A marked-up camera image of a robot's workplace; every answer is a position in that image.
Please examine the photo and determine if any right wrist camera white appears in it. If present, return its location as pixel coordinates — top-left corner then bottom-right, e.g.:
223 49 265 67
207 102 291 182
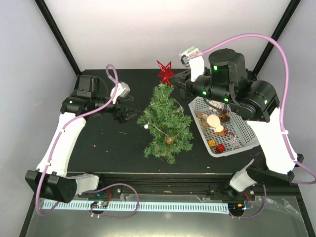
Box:
179 46 205 82

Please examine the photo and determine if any pine cone ornament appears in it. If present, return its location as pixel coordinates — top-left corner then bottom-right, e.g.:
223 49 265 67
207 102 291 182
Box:
164 135 174 145
219 114 231 123

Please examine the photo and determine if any red foil star ornament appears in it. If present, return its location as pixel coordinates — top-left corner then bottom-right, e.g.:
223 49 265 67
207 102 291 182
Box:
157 60 175 87

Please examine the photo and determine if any light blue slotted cable duct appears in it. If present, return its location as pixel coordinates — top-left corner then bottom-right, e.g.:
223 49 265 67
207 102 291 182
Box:
55 200 229 214

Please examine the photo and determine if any small green christmas tree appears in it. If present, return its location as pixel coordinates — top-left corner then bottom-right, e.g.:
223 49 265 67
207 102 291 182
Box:
137 83 193 164

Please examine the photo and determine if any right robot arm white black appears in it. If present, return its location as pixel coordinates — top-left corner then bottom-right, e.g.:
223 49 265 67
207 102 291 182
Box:
171 46 303 199

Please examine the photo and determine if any wooden snowman ornament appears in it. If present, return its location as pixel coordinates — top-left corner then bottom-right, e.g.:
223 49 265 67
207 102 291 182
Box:
206 114 224 133

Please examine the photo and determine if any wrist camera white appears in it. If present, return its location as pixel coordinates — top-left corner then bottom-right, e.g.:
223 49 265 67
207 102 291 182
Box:
110 82 130 104
179 46 205 82

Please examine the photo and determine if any white plastic basket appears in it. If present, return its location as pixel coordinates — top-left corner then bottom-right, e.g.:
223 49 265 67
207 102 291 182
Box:
189 97 259 158

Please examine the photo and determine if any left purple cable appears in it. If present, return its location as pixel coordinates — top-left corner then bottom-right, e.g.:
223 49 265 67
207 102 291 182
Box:
35 64 140 219

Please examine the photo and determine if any red gift box ornament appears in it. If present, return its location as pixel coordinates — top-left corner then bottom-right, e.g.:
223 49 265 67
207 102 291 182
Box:
215 144 226 154

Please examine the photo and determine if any gold gift box ornament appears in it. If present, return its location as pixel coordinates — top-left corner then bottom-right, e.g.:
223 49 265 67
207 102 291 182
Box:
208 140 217 149

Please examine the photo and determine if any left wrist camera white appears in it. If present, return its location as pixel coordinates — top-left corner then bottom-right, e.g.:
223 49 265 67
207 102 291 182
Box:
110 82 130 104

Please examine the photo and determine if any fairy light string with battery box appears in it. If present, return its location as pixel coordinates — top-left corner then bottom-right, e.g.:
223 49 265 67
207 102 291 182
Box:
144 98 186 139

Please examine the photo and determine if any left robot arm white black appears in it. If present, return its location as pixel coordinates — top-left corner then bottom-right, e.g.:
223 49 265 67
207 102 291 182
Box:
25 75 132 203

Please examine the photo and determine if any silver star ornament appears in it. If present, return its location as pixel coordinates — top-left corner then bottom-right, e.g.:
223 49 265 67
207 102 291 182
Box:
226 135 242 150

